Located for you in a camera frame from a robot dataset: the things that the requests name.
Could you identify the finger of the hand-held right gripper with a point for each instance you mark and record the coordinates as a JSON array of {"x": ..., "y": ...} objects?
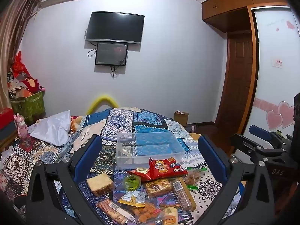
[
  {"x": 259, "y": 131},
  {"x": 243, "y": 143}
]

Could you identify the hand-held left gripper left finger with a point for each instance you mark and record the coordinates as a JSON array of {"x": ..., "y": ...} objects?
[{"x": 92, "y": 152}]

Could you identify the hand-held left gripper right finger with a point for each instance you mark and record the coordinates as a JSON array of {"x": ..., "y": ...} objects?
[{"x": 209, "y": 153}]

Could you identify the rice cake packet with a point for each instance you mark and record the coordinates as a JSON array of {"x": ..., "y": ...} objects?
[{"x": 100, "y": 184}]

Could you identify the clear plastic storage container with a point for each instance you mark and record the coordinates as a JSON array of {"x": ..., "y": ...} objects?
[{"x": 150, "y": 148}]

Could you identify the yellow snack packet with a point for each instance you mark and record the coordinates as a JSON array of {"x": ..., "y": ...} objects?
[{"x": 132, "y": 198}]

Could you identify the nut brittle packet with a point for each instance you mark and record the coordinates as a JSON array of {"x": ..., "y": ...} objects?
[{"x": 157, "y": 187}]

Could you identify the orange fried snack packet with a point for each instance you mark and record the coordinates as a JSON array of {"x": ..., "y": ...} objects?
[{"x": 146, "y": 212}]

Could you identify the clear bag with green seal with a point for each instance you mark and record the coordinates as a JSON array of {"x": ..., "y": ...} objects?
[{"x": 194, "y": 175}]

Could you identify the red cartoon chip bag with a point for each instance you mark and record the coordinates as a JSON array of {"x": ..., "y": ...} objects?
[{"x": 167, "y": 167}]

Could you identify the cardboard box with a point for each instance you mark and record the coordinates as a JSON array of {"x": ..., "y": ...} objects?
[{"x": 181, "y": 118}]

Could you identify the white pillow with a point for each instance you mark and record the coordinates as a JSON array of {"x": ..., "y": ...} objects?
[{"x": 52, "y": 129}]

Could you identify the patchwork printed blanket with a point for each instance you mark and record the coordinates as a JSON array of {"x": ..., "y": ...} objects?
[{"x": 131, "y": 124}]

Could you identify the long brown bar packet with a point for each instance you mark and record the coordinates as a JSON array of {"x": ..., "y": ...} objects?
[{"x": 184, "y": 195}]

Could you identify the plain red snack bag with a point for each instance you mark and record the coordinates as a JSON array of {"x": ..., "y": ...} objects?
[{"x": 138, "y": 173}]

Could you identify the green jelly cup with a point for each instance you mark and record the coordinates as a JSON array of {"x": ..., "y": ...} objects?
[{"x": 132, "y": 182}]

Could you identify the yellow foam hoop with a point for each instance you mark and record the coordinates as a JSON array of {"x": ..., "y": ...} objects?
[{"x": 103, "y": 99}]

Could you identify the long wafer packet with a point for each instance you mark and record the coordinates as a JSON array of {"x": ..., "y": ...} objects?
[{"x": 112, "y": 212}]

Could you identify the white heart-sticker wardrobe door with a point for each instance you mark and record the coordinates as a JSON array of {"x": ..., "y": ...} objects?
[{"x": 274, "y": 63}]

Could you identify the pink rabbit toy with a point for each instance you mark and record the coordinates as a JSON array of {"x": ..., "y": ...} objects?
[{"x": 21, "y": 129}]

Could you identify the red plush toy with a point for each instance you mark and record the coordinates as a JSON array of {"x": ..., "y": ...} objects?
[{"x": 30, "y": 84}]

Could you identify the red box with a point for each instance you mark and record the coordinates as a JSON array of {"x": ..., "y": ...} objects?
[{"x": 5, "y": 117}]

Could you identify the red plastic bag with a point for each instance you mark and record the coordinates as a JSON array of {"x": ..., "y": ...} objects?
[{"x": 20, "y": 65}]

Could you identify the wooden overhead cabinet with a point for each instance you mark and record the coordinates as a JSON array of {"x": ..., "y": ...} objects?
[{"x": 234, "y": 7}]

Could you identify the brown curtain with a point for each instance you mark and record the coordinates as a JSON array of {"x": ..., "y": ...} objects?
[{"x": 14, "y": 39}]

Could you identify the small black wall monitor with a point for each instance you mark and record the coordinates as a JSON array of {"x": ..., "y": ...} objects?
[{"x": 111, "y": 54}]

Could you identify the wall-mounted black television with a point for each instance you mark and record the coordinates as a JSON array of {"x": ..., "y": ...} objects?
[{"x": 114, "y": 28}]

